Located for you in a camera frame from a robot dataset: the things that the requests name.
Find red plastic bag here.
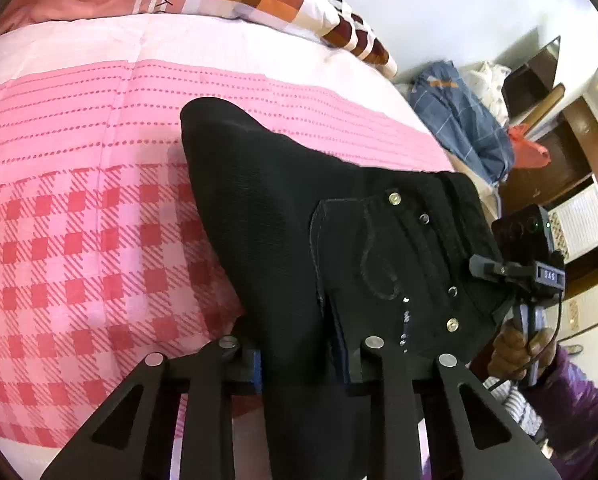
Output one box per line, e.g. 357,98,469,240
508,126,550,171

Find striped white cloth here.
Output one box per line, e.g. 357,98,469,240
483,376,547,453

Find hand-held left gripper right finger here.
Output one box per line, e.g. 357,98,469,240
329,304,562,480

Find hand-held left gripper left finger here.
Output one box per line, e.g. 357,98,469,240
41,335,266,480

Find blue plaid cloth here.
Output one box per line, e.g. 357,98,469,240
410,60,516,187

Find pink checkered bed sheet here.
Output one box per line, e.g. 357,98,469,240
0,12,460,466

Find person's right hand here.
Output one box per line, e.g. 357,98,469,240
488,326,556,382

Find white woven panel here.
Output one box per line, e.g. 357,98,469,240
549,182,598,261

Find person's right forearm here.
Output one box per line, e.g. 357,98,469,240
521,347,598,480

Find black cable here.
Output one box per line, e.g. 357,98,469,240
484,287,562,393

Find dark flat panel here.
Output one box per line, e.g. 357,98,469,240
501,35,562,121

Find brown wooden cabinet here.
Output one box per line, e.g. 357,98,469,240
499,95,598,341

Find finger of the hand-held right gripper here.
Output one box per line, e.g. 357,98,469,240
469,255,510,281
491,292,517,326

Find black pants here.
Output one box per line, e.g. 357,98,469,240
180,97,517,480

